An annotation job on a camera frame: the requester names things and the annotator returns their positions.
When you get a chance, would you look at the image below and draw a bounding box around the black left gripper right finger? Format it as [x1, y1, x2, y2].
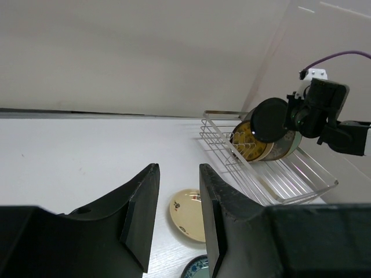
[199, 164, 370, 277]

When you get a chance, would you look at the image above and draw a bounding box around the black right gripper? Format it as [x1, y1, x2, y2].
[283, 92, 307, 130]

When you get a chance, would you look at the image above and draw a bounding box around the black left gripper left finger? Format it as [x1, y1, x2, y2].
[1, 163, 160, 277]

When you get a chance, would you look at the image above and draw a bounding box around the teal plate with flower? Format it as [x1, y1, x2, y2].
[281, 131, 302, 158]

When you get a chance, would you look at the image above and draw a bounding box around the black plate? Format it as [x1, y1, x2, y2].
[250, 97, 288, 143]

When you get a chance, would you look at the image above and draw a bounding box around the grey plate with horse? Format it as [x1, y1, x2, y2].
[266, 130, 296, 161]

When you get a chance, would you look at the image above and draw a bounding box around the yellow plate with brown rim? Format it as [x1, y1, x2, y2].
[230, 120, 267, 162]

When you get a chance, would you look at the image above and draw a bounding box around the beige plate with bird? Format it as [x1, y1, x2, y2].
[254, 143, 274, 162]

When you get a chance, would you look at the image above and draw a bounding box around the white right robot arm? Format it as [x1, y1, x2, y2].
[283, 78, 370, 156]

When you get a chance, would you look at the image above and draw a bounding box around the blue and white bowl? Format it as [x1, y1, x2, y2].
[180, 255, 210, 278]

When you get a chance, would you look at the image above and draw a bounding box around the cream plate with small motifs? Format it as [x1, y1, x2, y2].
[169, 189, 206, 243]

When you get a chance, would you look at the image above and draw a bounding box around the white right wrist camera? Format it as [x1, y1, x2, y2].
[294, 68, 328, 99]

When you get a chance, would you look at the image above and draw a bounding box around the wire dish rack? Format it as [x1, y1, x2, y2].
[200, 110, 339, 205]

